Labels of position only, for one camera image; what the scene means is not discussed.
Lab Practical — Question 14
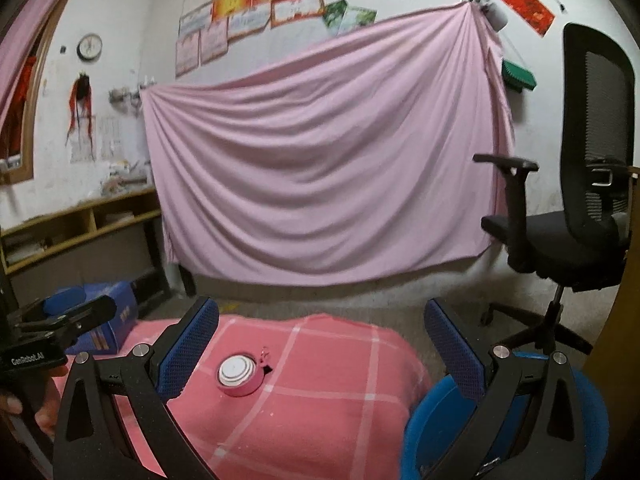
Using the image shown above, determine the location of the green hanging dustpan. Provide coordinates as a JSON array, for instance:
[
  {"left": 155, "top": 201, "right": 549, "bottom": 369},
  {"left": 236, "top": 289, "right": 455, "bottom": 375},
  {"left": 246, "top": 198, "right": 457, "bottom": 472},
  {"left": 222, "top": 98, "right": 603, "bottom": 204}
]
[{"left": 502, "top": 60, "right": 537, "bottom": 93}]

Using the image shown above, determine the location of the round wall clock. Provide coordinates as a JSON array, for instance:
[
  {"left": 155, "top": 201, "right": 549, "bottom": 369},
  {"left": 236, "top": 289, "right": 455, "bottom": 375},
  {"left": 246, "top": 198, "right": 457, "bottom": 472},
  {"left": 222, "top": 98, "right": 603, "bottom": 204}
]
[{"left": 76, "top": 32, "right": 103, "bottom": 63}]

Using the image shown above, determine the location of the pink checked table cloth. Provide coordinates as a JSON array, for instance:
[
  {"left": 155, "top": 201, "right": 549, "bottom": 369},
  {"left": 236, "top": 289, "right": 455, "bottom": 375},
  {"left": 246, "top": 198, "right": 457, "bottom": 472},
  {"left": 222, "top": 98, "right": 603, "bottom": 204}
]
[{"left": 52, "top": 313, "right": 434, "bottom": 480}]

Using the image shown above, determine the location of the wall certificates cluster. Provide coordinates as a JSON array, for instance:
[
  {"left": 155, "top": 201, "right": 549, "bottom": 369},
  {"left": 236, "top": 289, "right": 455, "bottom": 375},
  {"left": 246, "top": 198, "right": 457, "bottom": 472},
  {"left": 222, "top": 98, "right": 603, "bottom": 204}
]
[{"left": 175, "top": 0, "right": 378, "bottom": 78}]

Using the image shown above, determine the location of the blue cardboard box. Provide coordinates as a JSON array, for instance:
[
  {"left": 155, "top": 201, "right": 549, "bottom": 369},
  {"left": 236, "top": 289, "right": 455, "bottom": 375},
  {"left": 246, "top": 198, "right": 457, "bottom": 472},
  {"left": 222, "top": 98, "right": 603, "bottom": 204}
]
[{"left": 44, "top": 279, "right": 140, "bottom": 357}]

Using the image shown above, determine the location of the pink hanging sheet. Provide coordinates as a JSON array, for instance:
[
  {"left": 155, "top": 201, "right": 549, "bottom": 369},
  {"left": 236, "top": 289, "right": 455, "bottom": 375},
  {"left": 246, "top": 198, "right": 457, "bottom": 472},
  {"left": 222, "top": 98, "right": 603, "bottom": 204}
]
[{"left": 142, "top": 2, "right": 515, "bottom": 287}]

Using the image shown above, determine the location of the wooden shelf unit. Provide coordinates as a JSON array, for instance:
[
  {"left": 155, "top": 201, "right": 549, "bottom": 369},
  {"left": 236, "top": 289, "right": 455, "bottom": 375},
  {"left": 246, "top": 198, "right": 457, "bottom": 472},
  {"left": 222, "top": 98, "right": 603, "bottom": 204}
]
[{"left": 1, "top": 186, "right": 169, "bottom": 311}]

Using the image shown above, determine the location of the pink round lid container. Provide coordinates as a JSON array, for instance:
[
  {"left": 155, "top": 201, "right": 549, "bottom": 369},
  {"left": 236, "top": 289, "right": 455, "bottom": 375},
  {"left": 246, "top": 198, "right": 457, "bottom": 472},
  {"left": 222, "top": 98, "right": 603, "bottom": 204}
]
[{"left": 216, "top": 347, "right": 272, "bottom": 398}]

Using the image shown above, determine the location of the red hanging tassel ornament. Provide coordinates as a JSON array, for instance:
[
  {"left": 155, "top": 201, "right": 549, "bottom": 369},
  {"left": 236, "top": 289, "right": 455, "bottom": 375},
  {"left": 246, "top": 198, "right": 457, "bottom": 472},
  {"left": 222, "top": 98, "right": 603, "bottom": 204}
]
[{"left": 66, "top": 73, "right": 93, "bottom": 148}]

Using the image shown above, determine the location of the black office chair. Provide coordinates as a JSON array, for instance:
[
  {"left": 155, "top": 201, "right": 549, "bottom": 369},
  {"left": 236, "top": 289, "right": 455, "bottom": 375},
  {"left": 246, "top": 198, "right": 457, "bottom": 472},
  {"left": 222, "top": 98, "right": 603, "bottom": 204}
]
[{"left": 473, "top": 23, "right": 636, "bottom": 354}]

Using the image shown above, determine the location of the red wall paper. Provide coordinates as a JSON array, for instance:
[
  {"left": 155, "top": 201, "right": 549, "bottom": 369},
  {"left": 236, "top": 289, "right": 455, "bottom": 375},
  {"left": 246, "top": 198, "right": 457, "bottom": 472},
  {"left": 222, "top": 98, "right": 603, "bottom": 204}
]
[{"left": 501, "top": 0, "right": 555, "bottom": 37}]

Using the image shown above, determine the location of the person left hand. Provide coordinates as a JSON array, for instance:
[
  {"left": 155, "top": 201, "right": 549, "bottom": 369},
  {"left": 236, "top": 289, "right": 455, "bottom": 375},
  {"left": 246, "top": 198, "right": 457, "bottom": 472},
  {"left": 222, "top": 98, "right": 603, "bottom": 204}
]
[{"left": 1, "top": 365, "right": 68, "bottom": 440}]

